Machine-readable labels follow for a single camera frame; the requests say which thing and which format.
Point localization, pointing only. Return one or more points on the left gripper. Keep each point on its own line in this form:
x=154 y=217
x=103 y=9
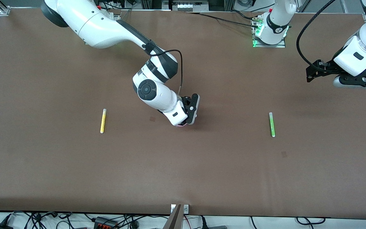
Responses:
x=326 y=67

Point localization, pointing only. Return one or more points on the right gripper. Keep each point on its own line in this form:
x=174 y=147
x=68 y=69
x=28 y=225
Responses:
x=184 y=122

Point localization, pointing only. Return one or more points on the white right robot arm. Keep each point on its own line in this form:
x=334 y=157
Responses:
x=106 y=28

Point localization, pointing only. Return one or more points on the pink pen holder cup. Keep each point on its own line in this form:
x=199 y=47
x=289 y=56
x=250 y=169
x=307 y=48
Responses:
x=181 y=126

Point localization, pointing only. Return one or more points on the yellow pen with white cap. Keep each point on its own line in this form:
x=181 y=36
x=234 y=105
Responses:
x=103 y=122

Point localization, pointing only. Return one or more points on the green pen with white cap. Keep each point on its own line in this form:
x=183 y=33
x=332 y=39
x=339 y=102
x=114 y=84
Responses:
x=272 y=125

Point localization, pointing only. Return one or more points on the grey electrical box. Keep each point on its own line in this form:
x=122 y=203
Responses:
x=184 y=5

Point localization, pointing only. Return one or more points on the black power strip red switches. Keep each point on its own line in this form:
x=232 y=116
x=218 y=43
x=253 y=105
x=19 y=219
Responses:
x=105 y=223

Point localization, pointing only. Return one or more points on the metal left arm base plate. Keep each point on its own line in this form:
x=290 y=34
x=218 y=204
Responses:
x=270 y=45

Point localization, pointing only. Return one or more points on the small white bracket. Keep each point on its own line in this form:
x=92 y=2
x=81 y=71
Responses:
x=186 y=208
x=172 y=208

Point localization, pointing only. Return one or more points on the grey stand post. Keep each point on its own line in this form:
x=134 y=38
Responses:
x=174 y=221

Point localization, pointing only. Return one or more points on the aluminium frame profile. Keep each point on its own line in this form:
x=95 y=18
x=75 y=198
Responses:
x=2 y=7

